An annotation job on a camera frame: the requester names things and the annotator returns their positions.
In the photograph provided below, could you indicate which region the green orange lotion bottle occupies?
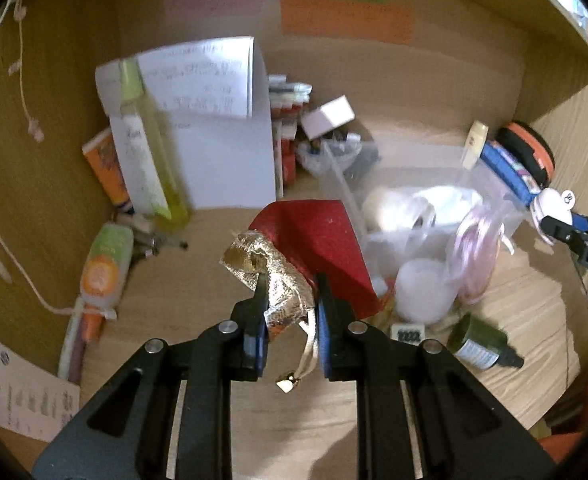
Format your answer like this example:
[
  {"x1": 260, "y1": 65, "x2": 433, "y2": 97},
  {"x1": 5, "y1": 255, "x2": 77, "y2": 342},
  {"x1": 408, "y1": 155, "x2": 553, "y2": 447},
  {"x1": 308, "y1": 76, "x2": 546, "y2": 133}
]
[{"x1": 80, "y1": 222, "x2": 135, "y2": 322}]

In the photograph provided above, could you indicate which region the orange sticky note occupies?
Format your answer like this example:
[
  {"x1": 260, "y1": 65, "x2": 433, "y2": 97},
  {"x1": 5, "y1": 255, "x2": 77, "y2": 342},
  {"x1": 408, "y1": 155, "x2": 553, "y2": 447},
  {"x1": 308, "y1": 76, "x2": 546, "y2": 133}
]
[{"x1": 279, "y1": 0, "x2": 415, "y2": 46}]

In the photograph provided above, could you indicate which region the yellow-green liquid bottle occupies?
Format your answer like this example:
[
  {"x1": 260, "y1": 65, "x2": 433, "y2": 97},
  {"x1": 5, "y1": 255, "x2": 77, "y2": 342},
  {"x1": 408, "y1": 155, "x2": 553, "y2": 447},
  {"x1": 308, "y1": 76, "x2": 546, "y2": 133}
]
[{"x1": 118, "y1": 58, "x2": 191, "y2": 227}]

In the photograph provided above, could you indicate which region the white squeeze tube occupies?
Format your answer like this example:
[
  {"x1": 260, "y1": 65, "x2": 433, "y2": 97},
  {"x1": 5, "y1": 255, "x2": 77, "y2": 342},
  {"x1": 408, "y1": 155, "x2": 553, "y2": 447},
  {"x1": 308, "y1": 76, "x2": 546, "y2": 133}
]
[{"x1": 109, "y1": 112, "x2": 171, "y2": 217}]

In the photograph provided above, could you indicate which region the pink white toothbrush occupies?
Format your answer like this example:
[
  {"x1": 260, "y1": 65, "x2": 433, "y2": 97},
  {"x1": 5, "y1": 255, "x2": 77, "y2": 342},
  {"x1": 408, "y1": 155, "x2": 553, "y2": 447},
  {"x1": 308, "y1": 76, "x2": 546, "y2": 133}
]
[{"x1": 57, "y1": 297, "x2": 89, "y2": 387}]

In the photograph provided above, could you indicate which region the small white cardboard box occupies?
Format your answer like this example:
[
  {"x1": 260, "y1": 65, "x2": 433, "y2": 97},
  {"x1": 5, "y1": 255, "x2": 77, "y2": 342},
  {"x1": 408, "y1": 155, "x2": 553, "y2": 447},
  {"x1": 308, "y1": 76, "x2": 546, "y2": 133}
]
[{"x1": 301, "y1": 95, "x2": 356, "y2": 140}]

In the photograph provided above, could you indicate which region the orange capped tube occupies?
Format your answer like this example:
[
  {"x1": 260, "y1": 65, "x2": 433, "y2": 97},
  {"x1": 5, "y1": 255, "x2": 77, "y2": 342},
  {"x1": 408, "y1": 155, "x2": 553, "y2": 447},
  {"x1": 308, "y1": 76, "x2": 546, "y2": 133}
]
[{"x1": 81, "y1": 310, "x2": 106, "y2": 345}]

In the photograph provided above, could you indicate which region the clear plastic storage box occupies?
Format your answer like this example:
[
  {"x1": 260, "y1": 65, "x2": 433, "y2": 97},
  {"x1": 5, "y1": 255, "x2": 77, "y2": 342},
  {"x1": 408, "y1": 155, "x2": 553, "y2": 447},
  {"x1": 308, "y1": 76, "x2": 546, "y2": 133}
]
[{"x1": 319, "y1": 139, "x2": 530, "y2": 313}]

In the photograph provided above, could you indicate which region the stack of red boxes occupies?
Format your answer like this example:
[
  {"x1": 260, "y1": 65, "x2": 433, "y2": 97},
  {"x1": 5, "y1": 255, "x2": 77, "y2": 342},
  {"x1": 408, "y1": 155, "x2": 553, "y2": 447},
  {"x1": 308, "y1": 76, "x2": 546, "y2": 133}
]
[{"x1": 268, "y1": 74, "x2": 313, "y2": 197}]

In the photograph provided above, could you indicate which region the blue fabric pouch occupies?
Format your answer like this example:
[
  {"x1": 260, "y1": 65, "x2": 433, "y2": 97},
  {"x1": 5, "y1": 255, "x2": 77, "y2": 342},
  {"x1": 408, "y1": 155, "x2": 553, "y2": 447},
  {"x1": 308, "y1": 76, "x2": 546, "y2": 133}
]
[{"x1": 478, "y1": 140, "x2": 542, "y2": 209}]

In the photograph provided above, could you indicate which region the black case with orange zipper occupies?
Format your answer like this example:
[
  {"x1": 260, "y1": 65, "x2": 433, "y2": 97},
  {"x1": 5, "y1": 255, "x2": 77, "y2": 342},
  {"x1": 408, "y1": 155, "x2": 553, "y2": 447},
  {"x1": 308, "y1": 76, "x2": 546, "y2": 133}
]
[{"x1": 496, "y1": 120, "x2": 556, "y2": 192}]

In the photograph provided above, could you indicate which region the white frosted ball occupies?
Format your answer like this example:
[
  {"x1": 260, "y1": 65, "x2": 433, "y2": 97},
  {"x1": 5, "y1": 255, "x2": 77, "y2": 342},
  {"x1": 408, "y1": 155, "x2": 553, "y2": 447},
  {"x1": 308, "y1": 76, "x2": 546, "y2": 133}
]
[{"x1": 395, "y1": 258, "x2": 463, "y2": 324}]

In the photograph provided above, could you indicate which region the pink plush with white tag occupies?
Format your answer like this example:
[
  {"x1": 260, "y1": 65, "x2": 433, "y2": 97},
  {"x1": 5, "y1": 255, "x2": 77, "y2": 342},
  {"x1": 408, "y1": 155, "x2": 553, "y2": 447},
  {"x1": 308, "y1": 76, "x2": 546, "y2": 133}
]
[{"x1": 531, "y1": 187, "x2": 577, "y2": 233}]

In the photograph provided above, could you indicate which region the pink rope in plastic bag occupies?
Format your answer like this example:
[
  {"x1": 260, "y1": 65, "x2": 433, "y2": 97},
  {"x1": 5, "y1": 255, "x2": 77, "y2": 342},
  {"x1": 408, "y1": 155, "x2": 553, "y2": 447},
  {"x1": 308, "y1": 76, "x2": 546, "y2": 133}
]
[{"x1": 445, "y1": 204, "x2": 508, "y2": 307}]

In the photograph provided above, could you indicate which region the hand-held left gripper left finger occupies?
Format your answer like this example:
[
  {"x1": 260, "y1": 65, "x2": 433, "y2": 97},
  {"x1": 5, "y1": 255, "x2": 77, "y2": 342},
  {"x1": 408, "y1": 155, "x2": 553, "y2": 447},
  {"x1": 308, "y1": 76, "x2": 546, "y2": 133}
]
[{"x1": 31, "y1": 270, "x2": 269, "y2": 480}]

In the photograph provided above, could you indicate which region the printed white receipt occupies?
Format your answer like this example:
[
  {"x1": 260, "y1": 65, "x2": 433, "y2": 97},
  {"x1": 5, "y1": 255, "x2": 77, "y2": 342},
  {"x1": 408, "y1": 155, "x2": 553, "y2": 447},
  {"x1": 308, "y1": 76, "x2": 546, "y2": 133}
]
[{"x1": 136, "y1": 36, "x2": 255, "y2": 120}]

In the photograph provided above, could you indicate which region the cream lotion tube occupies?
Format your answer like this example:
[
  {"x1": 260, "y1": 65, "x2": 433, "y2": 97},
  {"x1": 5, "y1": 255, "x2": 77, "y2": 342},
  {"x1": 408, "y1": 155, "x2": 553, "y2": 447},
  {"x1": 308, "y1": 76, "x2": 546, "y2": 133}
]
[{"x1": 462, "y1": 120, "x2": 490, "y2": 170}]

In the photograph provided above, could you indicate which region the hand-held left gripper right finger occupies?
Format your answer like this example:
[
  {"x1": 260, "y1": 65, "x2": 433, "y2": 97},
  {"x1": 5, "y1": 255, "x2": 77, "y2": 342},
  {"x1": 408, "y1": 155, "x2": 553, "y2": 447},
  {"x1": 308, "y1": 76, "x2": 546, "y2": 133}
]
[{"x1": 315, "y1": 272, "x2": 557, "y2": 480}]

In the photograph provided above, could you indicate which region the wooden desktop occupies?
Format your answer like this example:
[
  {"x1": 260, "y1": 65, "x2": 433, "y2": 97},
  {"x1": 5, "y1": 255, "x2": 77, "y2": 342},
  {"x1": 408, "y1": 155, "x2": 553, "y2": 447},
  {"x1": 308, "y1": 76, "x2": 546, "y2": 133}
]
[{"x1": 0, "y1": 125, "x2": 588, "y2": 480}]

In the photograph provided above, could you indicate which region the white tile with black dots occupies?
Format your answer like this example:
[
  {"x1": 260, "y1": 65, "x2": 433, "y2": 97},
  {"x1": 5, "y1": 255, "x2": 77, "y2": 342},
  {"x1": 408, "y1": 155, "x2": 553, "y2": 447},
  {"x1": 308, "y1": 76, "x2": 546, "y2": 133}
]
[{"x1": 391, "y1": 322, "x2": 427, "y2": 346}]

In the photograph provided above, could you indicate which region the orange squeeze tube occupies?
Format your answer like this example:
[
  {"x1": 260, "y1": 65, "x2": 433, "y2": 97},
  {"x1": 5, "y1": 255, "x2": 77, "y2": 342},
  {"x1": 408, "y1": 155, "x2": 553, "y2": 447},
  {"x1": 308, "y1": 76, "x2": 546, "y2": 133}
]
[{"x1": 82, "y1": 127, "x2": 135, "y2": 214}]

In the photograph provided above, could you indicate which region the printed paper leaflet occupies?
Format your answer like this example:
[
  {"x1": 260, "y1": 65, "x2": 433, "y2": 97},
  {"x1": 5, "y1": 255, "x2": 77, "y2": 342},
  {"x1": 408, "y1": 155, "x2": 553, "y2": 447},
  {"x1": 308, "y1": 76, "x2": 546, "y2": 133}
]
[{"x1": 0, "y1": 322, "x2": 81, "y2": 444}]

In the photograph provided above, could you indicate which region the pile of small trinkets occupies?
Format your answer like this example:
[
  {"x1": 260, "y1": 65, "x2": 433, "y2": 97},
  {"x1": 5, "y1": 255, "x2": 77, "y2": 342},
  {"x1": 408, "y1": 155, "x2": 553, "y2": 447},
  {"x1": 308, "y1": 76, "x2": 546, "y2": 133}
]
[{"x1": 296, "y1": 129, "x2": 365, "y2": 177}]

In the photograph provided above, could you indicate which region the beaded string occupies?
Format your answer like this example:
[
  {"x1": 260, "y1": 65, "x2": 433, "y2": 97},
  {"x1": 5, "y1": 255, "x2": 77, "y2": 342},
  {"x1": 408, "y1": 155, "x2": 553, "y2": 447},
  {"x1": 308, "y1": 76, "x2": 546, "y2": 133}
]
[{"x1": 8, "y1": 4, "x2": 45, "y2": 144}]

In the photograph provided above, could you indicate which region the dark green glass bottle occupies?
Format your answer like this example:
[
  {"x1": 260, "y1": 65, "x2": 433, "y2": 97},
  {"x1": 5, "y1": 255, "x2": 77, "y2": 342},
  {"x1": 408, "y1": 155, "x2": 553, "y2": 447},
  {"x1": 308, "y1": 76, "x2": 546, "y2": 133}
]
[{"x1": 446, "y1": 312, "x2": 525, "y2": 372}]

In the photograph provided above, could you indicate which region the red felt cloth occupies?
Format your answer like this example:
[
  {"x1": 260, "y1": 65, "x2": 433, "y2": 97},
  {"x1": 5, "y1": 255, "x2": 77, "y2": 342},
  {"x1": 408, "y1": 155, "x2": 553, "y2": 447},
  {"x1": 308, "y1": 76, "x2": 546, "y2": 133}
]
[{"x1": 250, "y1": 200, "x2": 382, "y2": 320}]

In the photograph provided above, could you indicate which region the large white cardboard box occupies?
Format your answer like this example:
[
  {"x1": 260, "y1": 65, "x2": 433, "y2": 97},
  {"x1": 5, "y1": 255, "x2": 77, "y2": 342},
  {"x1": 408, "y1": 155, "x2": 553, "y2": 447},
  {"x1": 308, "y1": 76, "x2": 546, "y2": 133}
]
[{"x1": 95, "y1": 36, "x2": 278, "y2": 210}]

